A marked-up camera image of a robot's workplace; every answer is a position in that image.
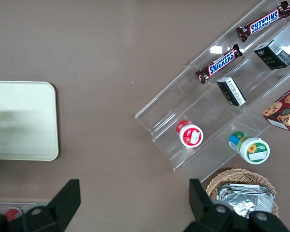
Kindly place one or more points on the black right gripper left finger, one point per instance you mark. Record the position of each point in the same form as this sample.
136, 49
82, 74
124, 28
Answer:
60, 207

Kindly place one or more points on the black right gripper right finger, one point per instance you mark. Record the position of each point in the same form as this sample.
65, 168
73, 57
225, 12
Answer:
203, 207

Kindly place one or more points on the light wicker basket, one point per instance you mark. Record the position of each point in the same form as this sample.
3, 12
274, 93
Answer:
232, 175

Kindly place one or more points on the cream rectangular tray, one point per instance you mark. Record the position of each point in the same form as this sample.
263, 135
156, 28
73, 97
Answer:
26, 125

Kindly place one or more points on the clear acrylic bottle rack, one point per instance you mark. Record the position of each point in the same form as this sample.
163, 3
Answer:
26, 204

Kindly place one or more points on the silver foil wrapped pack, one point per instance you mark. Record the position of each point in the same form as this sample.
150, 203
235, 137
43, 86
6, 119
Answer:
244, 195

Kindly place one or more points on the red lid snack jar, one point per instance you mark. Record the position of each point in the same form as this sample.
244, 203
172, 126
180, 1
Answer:
191, 136

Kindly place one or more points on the green lid snack jar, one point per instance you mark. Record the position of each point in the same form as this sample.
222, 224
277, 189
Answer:
253, 149

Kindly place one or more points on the clear acrylic stepped display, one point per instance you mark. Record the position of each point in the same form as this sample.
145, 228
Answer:
174, 96

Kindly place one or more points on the small black carton box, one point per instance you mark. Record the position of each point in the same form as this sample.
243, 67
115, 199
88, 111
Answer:
271, 55
232, 91

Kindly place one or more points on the red chocolate chip cookie box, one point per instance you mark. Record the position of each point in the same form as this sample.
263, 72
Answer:
285, 108

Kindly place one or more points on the Snickers chocolate bar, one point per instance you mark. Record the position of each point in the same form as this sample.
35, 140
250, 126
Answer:
264, 20
220, 64

